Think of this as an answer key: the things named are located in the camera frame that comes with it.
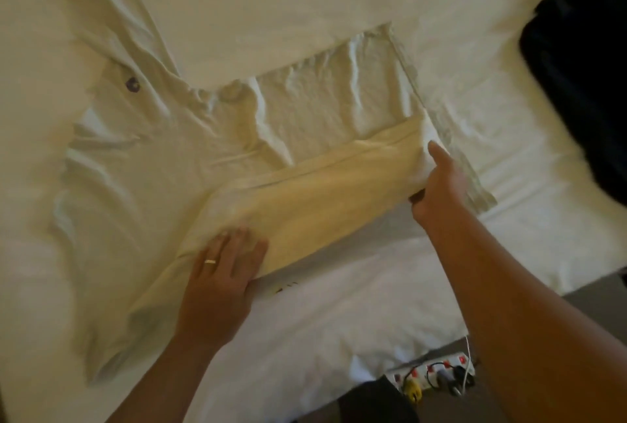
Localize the person's right forearm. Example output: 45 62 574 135
426 207 627 423

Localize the white bed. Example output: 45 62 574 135
0 0 627 423

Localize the person's right hand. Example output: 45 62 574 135
408 140 474 233

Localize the black t-shirt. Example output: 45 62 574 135
518 0 627 208

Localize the person's left hand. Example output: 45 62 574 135
173 228 270 351

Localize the white power strip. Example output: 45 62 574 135
384 351 478 400

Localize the white printed t-shirt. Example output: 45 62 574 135
34 0 498 384

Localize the person's right leg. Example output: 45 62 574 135
338 379 423 423

